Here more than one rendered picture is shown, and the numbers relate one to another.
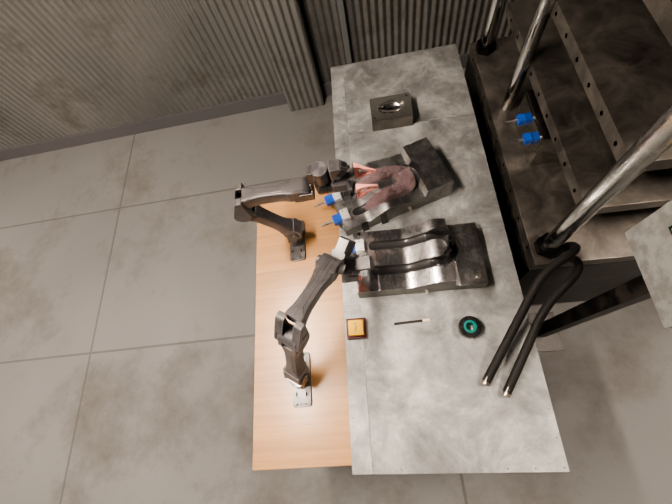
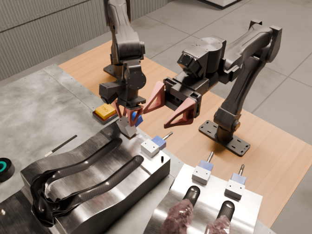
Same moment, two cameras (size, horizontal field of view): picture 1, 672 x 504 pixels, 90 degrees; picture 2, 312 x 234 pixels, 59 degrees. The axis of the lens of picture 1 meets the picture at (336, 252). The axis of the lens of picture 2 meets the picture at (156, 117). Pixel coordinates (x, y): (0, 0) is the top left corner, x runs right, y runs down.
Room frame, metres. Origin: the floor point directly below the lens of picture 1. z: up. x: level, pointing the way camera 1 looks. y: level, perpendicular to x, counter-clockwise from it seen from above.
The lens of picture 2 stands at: (0.80, -0.60, 1.61)
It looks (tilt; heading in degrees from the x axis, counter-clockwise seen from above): 45 degrees down; 115
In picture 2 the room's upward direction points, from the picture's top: straight up
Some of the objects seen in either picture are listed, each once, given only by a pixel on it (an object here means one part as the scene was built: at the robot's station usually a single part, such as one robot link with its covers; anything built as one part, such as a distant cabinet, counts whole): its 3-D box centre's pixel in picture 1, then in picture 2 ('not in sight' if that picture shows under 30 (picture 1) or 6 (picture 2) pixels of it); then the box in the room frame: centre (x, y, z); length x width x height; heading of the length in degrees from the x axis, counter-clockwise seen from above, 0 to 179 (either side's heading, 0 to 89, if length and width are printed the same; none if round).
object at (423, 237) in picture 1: (413, 250); (87, 174); (0.43, -0.28, 0.92); 0.35 x 0.16 x 0.09; 70
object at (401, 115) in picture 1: (390, 112); not in sight; (1.18, -0.55, 0.84); 0.20 x 0.15 x 0.07; 70
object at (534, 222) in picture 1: (591, 127); not in sight; (0.67, -1.32, 0.76); 1.30 x 0.84 x 0.06; 160
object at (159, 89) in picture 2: (363, 184); (161, 103); (0.63, -0.18, 1.20); 0.09 x 0.07 x 0.07; 71
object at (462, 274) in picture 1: (417, 257); (84, 184); (0.42, -0.29, 0.87); 0.50 x 0.26 x 0.14; 70
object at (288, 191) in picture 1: (271, 198); (243, 55); (0.75, 0.13, 1.17); 0.30 x 0.09 x 0.12; 71
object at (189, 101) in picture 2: (362, 175); (173, 111); (0.66, -0.19, 1.19); 0.09 x 0.07 x 0.07; 71
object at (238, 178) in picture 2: (327, 201); (237, 179); (0.84, -0.06, 0.86); 0.13 x 0.05 x 0.05; 87
